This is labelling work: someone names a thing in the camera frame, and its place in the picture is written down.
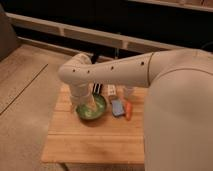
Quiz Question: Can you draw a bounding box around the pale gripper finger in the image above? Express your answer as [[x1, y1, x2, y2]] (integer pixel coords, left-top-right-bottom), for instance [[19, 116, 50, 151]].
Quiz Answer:
[[70, 102, 77, 113], [90, 96, 98, 111]]

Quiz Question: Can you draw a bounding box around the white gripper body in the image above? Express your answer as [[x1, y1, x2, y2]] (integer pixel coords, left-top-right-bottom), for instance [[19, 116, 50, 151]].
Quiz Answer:
[[69, 84, 93, 106]]

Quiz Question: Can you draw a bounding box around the orange carrot toy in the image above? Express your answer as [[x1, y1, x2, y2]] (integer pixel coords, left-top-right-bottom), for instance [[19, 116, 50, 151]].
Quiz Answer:
[[125, 101, 132, 121]]

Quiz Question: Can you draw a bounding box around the green ceramic bowl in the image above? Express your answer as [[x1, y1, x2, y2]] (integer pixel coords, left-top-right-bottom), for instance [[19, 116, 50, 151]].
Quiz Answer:
[[76, 93, 107, 120]]

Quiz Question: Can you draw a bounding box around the grey cabinet corner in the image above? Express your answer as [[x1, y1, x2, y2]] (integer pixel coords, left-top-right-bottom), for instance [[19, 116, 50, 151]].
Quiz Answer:
[[0, 4, 20, 61]]

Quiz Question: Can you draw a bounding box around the translucent plastic cup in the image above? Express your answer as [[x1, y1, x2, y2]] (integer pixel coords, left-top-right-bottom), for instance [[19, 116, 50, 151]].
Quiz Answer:
[[123, 86, 134, 100]]

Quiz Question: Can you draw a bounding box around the blue sponge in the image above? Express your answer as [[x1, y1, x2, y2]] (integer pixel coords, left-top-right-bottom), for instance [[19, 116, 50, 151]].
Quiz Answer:
[[111, 100, 125, 117]]

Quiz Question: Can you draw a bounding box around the white tube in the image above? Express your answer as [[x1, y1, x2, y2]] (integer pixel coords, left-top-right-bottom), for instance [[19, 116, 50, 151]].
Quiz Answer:
[[107, 85, 116, 95]]

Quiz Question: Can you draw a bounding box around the wooden table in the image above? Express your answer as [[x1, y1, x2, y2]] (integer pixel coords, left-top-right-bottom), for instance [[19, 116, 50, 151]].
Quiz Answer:
[[41, 84, 147, 164]]

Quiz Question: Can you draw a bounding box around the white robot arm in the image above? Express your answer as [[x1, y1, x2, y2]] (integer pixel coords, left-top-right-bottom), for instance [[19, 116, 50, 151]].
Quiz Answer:
[[59, 49, 213, 171]]

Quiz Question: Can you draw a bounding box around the black white striped eraser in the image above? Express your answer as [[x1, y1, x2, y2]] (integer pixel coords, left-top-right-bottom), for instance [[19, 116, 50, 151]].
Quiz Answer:
[[93, 84, 102, 94]]

